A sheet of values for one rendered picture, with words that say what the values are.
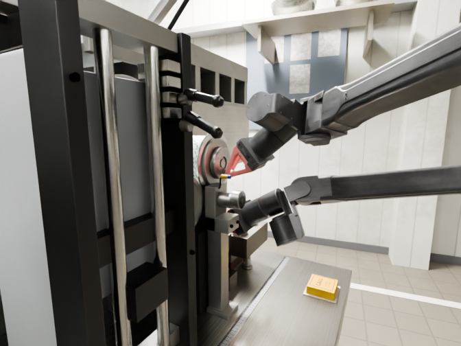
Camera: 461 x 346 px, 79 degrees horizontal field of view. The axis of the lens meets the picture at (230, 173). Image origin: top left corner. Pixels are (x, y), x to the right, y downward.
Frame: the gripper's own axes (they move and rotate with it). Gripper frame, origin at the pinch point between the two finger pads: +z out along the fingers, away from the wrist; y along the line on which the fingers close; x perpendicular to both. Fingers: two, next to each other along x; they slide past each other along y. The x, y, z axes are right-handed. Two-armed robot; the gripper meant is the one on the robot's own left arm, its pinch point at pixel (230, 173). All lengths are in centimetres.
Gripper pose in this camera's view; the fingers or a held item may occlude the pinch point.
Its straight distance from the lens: 64.2
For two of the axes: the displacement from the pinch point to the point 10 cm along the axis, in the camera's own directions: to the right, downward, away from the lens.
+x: -5.8, -8.0, 1.6
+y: 4.7, -1.7, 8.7
